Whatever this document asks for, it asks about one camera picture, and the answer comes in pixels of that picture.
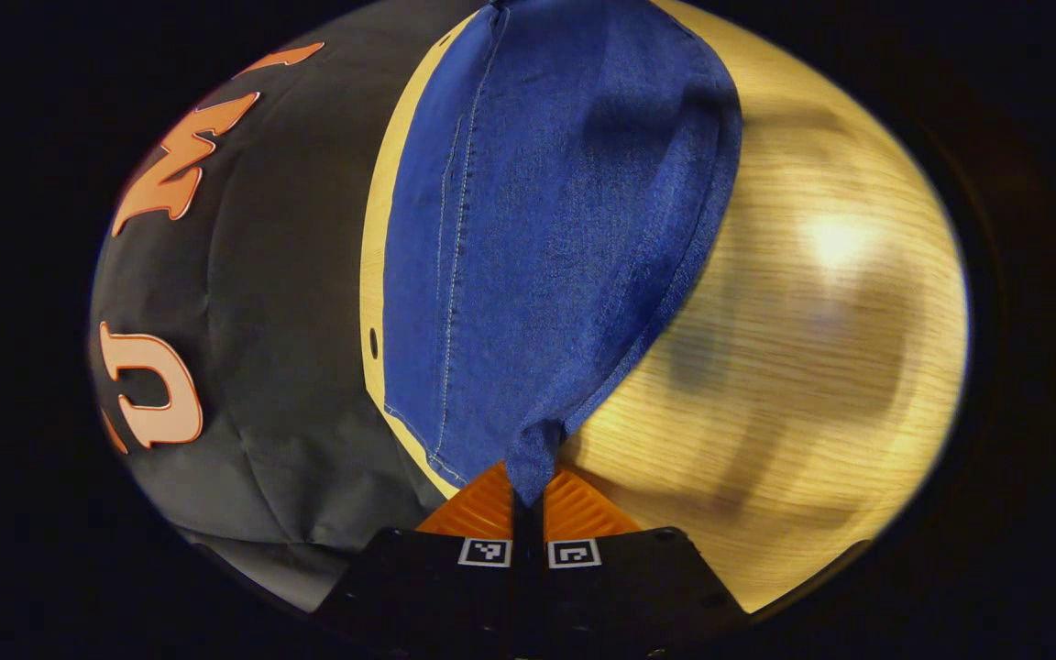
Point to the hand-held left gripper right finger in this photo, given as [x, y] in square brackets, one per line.
[620, 587]

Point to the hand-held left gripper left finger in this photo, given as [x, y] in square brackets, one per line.
[436, 587]

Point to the blue jeans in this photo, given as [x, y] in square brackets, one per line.
[537, 229]

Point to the black backdrop cloth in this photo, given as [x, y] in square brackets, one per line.
[290, 275]

